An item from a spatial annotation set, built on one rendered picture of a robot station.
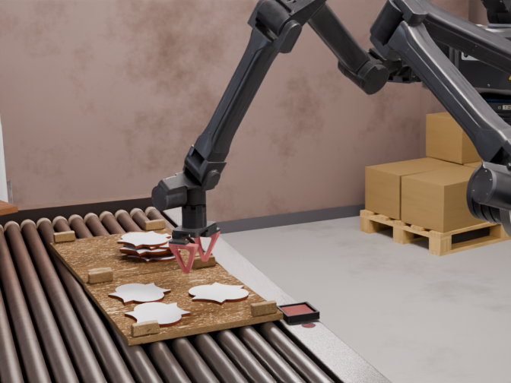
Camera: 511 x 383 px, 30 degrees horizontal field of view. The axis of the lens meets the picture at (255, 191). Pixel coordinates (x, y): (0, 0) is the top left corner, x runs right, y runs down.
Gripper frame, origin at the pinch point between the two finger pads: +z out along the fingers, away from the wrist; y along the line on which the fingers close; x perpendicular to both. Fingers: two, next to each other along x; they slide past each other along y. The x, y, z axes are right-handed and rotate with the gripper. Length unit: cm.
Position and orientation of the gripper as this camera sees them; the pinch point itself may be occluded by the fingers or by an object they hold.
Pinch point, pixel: (195, 264)
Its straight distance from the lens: 222.0
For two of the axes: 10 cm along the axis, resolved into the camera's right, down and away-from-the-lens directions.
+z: 0.1, 9.7, 2.2
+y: -3.8, 2.1, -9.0
